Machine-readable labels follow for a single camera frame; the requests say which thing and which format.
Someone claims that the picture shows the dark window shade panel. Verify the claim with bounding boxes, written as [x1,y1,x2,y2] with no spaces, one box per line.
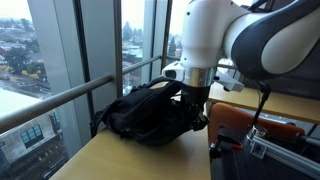
[233,63,320,101]

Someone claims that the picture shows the aluminium extrusion rail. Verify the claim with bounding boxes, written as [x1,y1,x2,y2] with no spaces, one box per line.
[247,127,320,180]

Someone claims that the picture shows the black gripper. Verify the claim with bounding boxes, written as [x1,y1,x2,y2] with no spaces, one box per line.
[181,84,212,132]

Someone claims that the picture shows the black North Face backpack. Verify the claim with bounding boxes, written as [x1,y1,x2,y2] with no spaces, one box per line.
[90,76,205,147]

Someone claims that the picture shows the grey metal window handrail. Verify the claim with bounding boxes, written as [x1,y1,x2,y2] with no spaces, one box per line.
[0,54,240,135]

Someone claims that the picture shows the red-handled black clamp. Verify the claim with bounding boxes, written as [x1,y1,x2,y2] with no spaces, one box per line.
[208,124,244,160]

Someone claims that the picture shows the dark window mullion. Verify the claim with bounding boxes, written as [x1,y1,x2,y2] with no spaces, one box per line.
[73,0,99,138]

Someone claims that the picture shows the large orange chair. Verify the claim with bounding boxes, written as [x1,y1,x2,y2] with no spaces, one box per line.
[207,102,306,144]

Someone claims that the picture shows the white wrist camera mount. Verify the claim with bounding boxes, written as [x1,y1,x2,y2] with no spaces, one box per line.
[213,68,246,94]

